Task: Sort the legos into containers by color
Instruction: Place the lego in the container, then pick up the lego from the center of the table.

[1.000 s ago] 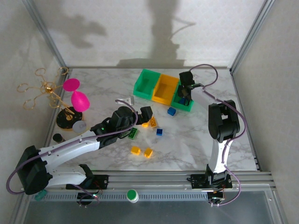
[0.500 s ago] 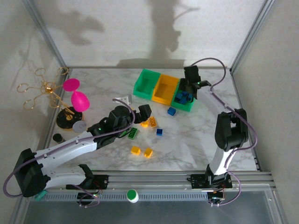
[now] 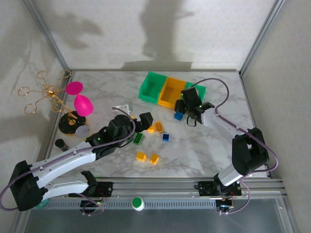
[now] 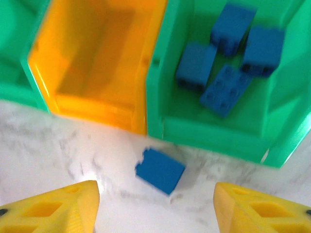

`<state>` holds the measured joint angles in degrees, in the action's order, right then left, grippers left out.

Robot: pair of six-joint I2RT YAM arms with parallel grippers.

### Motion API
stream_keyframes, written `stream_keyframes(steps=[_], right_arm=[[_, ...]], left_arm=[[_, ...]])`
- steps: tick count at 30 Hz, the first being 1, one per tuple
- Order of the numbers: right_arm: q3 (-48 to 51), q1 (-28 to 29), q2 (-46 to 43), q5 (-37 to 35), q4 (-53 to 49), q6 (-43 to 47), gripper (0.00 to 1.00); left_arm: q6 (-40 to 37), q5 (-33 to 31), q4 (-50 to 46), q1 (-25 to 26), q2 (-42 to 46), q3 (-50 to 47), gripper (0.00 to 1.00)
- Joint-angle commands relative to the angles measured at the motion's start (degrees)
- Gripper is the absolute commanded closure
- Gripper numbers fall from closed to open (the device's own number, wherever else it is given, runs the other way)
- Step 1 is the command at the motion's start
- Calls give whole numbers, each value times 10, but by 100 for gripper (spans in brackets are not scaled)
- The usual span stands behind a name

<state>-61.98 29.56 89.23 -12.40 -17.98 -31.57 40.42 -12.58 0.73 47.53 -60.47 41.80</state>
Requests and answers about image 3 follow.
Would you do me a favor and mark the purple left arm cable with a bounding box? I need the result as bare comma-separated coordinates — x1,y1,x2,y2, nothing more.
0,106,137,216

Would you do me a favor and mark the green plastic bin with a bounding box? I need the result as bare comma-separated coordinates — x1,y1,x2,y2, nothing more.
186,82,207,102
138,71,168,104

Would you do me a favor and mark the aluminium mounting rail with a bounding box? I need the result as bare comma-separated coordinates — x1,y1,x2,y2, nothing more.
43,178,289,202

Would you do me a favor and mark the pink plastic wine glass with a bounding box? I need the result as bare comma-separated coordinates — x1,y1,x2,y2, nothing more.
65,81,94,117

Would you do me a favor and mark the green push button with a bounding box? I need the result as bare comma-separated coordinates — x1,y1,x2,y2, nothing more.
131,196,144,211

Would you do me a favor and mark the aluminium frame post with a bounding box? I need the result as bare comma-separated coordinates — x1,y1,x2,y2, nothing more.
23,0,71,76
239,0,287,78

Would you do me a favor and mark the grey slotted cable duct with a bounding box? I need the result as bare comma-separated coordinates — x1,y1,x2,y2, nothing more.
46,200,218,211

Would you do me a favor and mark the black controller board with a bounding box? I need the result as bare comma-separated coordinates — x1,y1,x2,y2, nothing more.
215,199,234,212
80,200,105,211

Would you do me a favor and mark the gold wire stand black base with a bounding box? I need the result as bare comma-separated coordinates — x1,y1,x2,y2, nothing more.
17,69,87,136

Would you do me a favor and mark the yellow plastic bin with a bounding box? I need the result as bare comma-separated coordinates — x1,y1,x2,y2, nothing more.
157,77,188,107

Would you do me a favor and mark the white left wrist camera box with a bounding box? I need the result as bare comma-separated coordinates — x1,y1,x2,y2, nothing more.
115,103,134,114

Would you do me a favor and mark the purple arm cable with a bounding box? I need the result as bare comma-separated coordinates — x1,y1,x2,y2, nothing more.
190,77,279,216
0,106,137,216

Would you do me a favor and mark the teal connector block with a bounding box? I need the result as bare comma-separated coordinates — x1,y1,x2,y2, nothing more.
36,199,50,210

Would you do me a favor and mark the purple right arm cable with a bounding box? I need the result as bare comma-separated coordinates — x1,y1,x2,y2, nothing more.
190,77,279,216

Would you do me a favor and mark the grey round disc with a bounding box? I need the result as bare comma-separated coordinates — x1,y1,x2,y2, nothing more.
75,125,91,139

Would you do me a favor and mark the small black bottle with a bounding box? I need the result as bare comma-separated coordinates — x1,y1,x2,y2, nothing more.
54,138,70,152

